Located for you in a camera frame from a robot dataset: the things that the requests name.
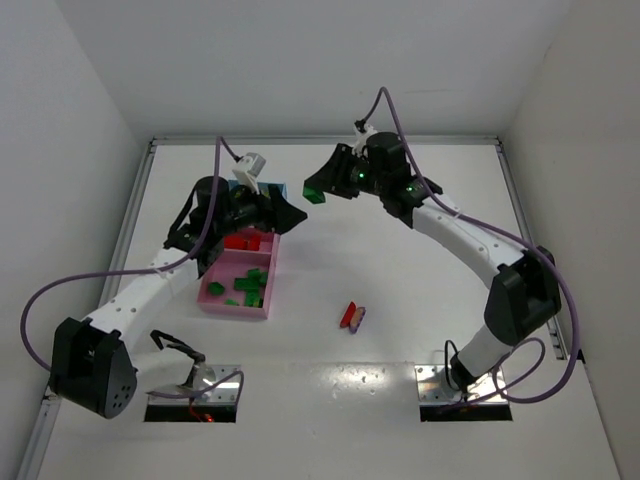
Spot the green sloped lego brick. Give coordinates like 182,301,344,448
302,185,326,205

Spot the red flower lego piece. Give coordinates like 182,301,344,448
224,236,246,250

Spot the red lego brick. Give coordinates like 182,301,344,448
246,235,262,251

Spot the green square lego brick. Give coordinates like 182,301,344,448
247,268,269,287

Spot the green lego plate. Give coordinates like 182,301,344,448
233,277,261,291

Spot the red purple lego stack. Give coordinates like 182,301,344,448
339,302,366,334

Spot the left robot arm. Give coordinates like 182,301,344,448
49,176,307,419

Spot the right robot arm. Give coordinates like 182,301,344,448
303,132,561,391

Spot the light blue bin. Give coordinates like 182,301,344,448
228,180,287,198

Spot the small pink bin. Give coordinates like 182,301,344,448
223,228,280,257

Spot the large pink bin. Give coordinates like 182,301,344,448
197,252,277,320

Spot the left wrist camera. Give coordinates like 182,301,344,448
232,153,266,193

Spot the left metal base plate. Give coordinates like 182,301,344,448
148,364,245,407

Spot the metal base plate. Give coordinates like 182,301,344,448
414,364,509,407
148,364,245,407

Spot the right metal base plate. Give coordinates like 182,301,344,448
414,364,509,407

